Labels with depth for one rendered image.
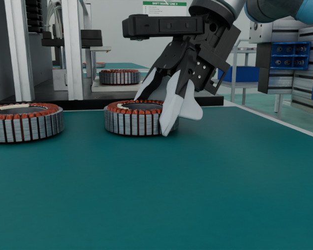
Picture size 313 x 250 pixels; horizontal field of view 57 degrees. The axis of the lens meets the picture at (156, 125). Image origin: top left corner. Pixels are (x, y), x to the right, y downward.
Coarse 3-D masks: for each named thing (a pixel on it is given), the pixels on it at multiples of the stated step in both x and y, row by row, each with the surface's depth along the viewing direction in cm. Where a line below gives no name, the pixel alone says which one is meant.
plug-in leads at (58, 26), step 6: (48, 6) 70; (60, 6) 72; (48, 12) 71; (54, 12) 71; (48, 18) 71; (48, 24) 72; (60, 24) 75; (60, 30) 75; (48, 36) 71; (60, 36) 73
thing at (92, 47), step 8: (80, 32) 72; (88, 32) 72; (96, 32) 72; (48, 40) 71; (56, 40) 71; (88, 40) 72; (96, 40) 73; (64, 48) 75; (96, 48) 74; (104, 48) 74; (64, 56) 73; (64, 64) 74
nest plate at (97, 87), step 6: (96, 84) 77; (102, 84) 77; (120, 84) 77; (132, 84) 77; (138, 84) 77; (96, 90) 72; (102, 90) 72; (108, 90) 72; (114, 90) 72; (120, 90) 73; (126, 90) 73; (132, 90) 73
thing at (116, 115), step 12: (108, 108) 41; (120, 108) 40; (132, 108) 46; (144, 108) 47; (156, 108) 46; (108, 120) 40; (120, 120) 39; (132, 120) 38; (144, 120) 38; (156, 120) 39; (120, 132) 39; (132, 132) 39; (144, 132) 39; (156, 132) 39
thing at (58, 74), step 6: (54, 72) 72; (60, 72) 73; (66, 72) 73; (54, 78) 73; (60, 78) 73; (54, 84) 73; (60, 84) 73; (54, 90) 73; (60, 90) 74; (66, 90) 74
